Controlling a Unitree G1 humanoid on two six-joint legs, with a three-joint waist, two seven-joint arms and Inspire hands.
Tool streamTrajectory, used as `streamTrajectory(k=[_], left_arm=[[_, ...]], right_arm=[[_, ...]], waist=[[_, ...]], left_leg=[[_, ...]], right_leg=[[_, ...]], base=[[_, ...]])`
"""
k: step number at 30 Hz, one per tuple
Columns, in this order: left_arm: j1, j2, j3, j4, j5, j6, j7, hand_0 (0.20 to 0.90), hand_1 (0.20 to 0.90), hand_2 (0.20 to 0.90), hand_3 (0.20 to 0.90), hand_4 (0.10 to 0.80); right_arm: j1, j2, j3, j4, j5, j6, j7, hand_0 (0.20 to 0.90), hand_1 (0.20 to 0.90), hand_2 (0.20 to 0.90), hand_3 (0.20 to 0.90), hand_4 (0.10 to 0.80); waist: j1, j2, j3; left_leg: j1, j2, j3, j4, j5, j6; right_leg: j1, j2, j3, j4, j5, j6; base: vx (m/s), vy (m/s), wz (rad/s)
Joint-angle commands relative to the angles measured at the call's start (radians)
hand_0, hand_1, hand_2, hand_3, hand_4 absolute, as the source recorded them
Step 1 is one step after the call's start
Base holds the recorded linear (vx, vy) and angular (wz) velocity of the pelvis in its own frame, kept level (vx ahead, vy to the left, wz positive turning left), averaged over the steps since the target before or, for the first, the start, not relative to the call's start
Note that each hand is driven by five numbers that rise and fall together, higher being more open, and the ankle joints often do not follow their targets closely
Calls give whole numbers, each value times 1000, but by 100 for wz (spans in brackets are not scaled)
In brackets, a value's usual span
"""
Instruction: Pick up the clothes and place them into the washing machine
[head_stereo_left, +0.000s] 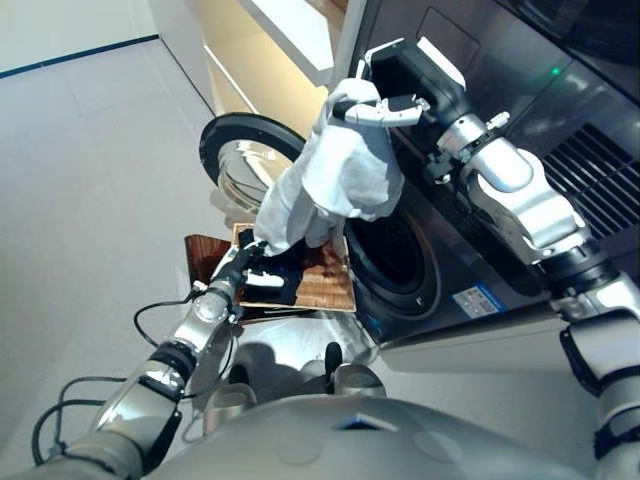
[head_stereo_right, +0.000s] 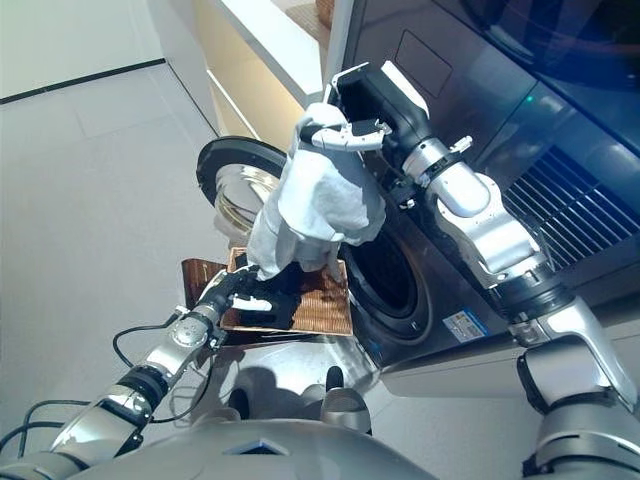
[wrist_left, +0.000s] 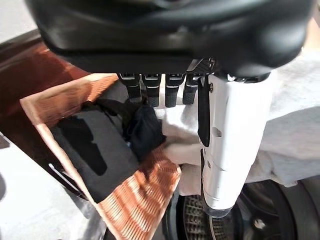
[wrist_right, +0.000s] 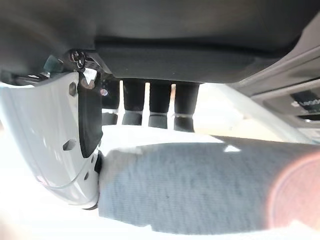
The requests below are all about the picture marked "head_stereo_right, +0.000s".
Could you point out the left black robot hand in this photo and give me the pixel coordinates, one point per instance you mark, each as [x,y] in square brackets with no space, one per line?
[235,290]

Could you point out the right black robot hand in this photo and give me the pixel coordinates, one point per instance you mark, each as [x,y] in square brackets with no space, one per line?
[385,105]

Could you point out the light grey sweatshirt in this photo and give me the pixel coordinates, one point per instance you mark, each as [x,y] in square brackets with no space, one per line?
[320,200]

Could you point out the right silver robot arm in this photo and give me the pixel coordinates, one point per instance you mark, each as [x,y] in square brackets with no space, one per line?
[500,235]

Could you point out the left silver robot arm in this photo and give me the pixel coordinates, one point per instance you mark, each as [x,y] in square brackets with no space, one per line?
[165,360]

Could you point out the round washing machine door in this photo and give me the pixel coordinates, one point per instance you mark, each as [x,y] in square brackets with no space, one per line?
[235,175]

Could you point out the brown acrylic stool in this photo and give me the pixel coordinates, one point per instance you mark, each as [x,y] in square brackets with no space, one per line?
[197,280]

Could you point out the black folded garment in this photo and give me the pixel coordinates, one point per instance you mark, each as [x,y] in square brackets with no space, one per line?
[285,305]

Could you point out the woven wicker laundry basket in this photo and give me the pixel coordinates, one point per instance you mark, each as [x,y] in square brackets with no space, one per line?
[325,310]

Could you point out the left silver robot leg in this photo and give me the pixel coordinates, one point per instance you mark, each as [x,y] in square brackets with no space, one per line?
[239,402]

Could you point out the silver robot leg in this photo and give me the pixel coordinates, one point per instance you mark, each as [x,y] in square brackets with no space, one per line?
[239,402]
[345,405]

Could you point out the white shelf cabinet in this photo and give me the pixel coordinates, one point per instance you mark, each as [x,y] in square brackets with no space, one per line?
[260,65]

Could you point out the right silver robot leg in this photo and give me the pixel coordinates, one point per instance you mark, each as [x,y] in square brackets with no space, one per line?
[345,405]

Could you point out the silver robot torso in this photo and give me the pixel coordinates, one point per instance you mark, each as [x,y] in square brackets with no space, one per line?
[300,452]

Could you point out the blue white instruction sticker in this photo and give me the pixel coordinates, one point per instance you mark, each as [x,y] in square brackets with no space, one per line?
[467,326]

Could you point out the white appliance platform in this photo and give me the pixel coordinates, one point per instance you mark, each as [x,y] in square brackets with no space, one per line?
[475,375]

